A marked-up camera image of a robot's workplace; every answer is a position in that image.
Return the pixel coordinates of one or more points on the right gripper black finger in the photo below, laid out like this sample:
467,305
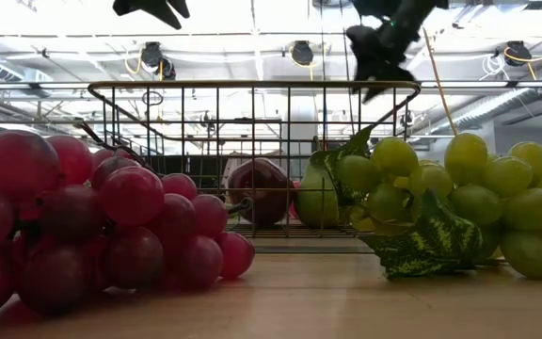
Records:
393,77
367,75

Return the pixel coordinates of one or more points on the olive green pear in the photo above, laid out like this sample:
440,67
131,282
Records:
315,202

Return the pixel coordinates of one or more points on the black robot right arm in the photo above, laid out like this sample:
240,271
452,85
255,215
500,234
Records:
421,4

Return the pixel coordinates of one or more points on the small black ceiling device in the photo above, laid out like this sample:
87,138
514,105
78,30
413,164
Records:
166,69

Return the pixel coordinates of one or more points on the green grape bunch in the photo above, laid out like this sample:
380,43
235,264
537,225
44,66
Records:
506,176

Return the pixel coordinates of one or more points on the red grape bunch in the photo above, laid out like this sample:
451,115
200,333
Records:
130,195

